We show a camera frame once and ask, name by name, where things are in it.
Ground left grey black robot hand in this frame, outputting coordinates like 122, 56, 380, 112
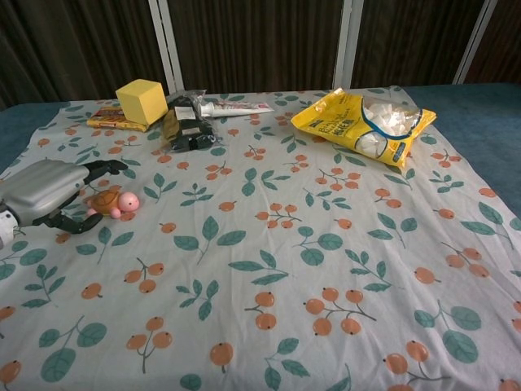
0, 159, 130, 236

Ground orange pink turtle toy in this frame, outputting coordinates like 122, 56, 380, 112
84, 188, 140, 220

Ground flat yellow snack box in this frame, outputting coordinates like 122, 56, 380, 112
86, 107, 150, 133

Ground yellow foam cube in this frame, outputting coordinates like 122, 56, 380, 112
115, 79, 169, 125

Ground black items in clear bag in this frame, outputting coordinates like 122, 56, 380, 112
159, 89, 224, 155

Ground white tube with red print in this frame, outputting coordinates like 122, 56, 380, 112
199, 96, 275, 119

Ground floral fruit print tablecloth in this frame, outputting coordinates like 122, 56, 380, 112
0, 85, 521, 391

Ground dark brown pleated curtain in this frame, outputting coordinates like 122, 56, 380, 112
0, 0, 521, 112

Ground yellow bag of white cubes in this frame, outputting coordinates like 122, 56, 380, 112
290, 87, 438, 173

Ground white metal frame post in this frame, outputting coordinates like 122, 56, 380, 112
335, 0, 364, 91
147, 0, 182, 97
453, 0, 500, 86

